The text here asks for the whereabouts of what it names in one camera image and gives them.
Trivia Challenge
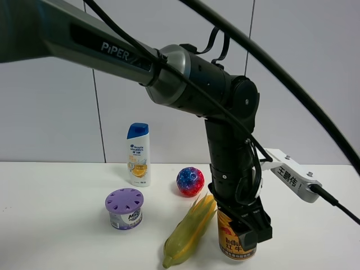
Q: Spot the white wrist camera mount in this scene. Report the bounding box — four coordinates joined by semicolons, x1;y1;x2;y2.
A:
261;148;322;203

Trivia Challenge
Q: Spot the green yellow toy corn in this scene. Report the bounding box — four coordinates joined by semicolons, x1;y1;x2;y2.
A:
162;194;217;269

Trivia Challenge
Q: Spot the purple lid air freshener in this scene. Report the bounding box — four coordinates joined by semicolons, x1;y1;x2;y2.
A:
105;188;144;230

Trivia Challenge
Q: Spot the gold Red Bull can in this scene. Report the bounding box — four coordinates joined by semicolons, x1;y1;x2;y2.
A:
217;209;257;260

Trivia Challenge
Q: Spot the white blue shampoo bottle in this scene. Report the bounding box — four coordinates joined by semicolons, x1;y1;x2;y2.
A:
127;123;151;187

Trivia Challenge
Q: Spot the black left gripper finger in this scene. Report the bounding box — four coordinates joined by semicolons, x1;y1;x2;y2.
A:
230;220;258;250

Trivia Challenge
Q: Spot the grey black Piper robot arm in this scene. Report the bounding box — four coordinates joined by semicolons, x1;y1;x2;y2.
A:
1;1;272;251

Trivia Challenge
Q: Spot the red blue spiky ball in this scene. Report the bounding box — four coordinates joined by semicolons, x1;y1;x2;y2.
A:
175;166;205;197

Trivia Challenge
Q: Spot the thick black cable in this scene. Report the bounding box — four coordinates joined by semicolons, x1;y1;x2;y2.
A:
179;0;360;169

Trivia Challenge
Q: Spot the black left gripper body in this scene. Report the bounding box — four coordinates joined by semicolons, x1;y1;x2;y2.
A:
208;165;273;242

